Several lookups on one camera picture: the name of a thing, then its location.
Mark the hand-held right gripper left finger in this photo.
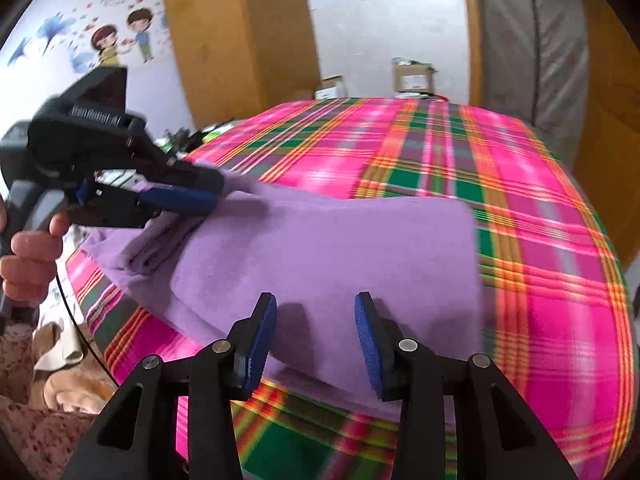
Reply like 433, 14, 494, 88
60, 292, 278, 480

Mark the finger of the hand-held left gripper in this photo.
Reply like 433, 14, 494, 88
144, 150, 225, 196
69, 182, 218, 229

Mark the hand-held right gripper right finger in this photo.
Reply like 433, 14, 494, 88
354, 291, 578, 480

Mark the purple fleece garment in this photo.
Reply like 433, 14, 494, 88
80, 162, 486, 433

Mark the person's left hand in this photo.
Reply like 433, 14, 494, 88
0, 212, 71, 306

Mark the black plastic bag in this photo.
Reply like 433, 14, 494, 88
159, 129, 202, 155

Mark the wooden wardrobe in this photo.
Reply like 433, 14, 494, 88
159, 0, 321, 131

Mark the white box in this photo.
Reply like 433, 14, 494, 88
314, 76, 346, 101

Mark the pink green plaid blanket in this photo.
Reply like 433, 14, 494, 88
65, 97, 638, 480

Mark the white floral bedding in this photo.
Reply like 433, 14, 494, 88
35, 225, 101, 336

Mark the tan plush cloth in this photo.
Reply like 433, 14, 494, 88
30, 320, 121, 416

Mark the brown cardboard box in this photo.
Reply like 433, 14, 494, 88
391, 58, 435, 98

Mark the person's body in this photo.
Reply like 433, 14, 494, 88
0, 325, 101, 480

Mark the wooden door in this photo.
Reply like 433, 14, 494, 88
572, 0, 640, 201

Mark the clear plastic door curtain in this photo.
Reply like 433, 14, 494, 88
472, 0, 591, 131

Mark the cartoon wall sticker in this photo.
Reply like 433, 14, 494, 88
7, 5, 168, 68

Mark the black cable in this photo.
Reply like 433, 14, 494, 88
54, 270, 121, 387

